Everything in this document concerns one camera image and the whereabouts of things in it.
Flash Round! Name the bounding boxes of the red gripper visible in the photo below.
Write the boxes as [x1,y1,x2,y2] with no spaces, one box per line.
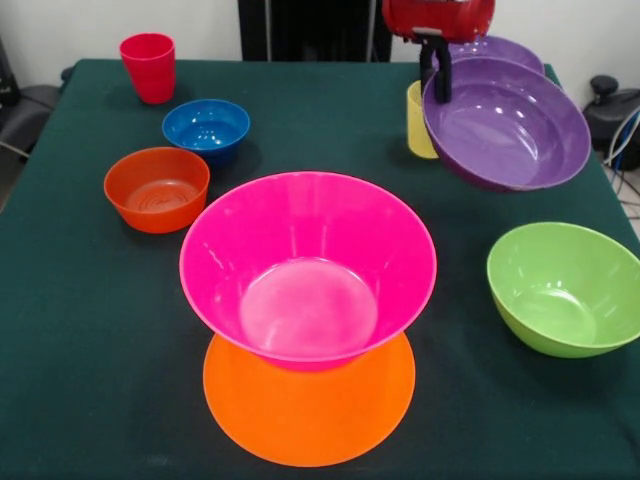
[382,0,496,105]

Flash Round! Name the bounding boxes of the purple plastic bowl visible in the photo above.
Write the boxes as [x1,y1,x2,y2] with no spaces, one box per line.
[447,34,546,76]
[422,56,592,193]

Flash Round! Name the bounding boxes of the large pink plastic bowl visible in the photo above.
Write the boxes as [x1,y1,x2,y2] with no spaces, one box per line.
[178,171,439,374]

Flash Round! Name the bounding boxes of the small blue plastic bowl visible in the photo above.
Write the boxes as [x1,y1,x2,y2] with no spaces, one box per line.
[161,98,251,169]

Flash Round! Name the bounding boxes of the green plastic bowl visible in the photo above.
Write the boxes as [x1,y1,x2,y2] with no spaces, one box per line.
[487,222,640,359]

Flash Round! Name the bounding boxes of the small red-orange plastic bowl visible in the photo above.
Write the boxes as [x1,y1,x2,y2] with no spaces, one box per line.
[103,146,211,235]

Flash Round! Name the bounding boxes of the large orange plastic bowl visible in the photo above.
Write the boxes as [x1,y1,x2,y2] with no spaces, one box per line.
[202,329,417,469]

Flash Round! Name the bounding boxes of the yellow plastic cup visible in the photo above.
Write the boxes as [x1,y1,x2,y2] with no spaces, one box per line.
[405,79,441,160]

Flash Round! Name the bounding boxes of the red plastic cup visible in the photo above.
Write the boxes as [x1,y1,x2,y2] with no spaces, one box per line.
[119,32,177,105]

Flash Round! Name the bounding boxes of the dark green table cloth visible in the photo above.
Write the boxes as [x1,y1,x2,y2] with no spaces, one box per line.
[0,58,640,480]

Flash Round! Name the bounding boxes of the tangle of cables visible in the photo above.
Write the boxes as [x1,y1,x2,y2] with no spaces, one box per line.
[602,107,640,221]

